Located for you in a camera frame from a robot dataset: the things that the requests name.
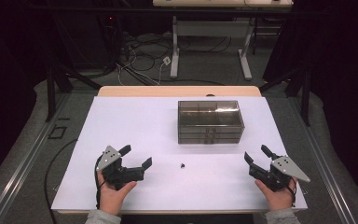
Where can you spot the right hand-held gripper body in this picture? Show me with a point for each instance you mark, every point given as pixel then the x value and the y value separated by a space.
pixel 279 174

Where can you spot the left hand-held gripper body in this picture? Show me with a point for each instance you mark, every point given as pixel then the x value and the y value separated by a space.
pixel 121 174

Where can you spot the small black clip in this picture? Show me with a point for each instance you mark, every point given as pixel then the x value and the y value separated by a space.
pixel 182 165

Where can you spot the smoky transparent divided drawer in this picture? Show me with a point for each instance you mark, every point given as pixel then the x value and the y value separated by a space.
pixel 192 141

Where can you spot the smoky transparent drawer box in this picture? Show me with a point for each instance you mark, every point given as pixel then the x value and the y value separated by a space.
pixel 209 119

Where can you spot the person's right hand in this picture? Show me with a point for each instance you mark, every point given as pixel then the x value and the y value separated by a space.
pixel 276 199

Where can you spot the person's left hand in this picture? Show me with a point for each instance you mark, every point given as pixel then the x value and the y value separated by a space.
pixel 112 199

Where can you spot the black metal stand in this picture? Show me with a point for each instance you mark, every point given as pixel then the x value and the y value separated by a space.
pixel 51 93
pixel 306 99

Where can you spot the black tape square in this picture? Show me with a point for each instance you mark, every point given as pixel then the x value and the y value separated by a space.
pixel 55 138

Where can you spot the wooden table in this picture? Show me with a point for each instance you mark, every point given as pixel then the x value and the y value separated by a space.
pixel 167 91

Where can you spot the black table grommet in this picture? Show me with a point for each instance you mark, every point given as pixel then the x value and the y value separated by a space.
pixel 210 95

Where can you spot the dark curtain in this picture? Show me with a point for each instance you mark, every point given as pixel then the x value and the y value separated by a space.
pixel 345 93
pixel 6 93

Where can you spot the white power adapter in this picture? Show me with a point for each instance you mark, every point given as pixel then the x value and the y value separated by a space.
pixel 166 60

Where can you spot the white metal-legged desk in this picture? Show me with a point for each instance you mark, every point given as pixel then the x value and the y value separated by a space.
pixel 211 28

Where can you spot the aluminium floor rail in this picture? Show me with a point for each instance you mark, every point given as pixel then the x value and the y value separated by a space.
pixel 18 174
pixel 323 168

